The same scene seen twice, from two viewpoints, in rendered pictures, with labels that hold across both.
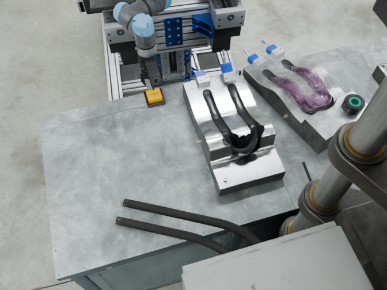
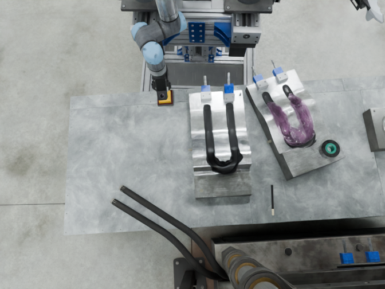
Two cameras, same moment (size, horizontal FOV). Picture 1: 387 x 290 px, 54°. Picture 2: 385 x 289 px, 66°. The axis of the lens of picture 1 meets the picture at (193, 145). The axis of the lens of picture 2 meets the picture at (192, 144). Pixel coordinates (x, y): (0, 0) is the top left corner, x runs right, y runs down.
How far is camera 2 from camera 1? 0.51 m
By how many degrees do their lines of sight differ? 18
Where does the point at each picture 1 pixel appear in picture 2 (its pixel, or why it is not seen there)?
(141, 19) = (151, 49)
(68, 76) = (117, 31)
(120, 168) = (125, 157)
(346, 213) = not seen: outside the picture
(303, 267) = not seen: outside the picture
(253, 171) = (226, 188)
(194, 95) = (195, 108)
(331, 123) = (303, 163)
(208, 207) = (185, 206)
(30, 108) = (83, 55)
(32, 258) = not seen: hidden behind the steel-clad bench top
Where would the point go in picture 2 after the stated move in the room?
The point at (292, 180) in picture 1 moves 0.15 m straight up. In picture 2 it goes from (257, 199) to (263, 196)
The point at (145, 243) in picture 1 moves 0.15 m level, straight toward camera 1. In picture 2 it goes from (131, 223) to (135, 257)
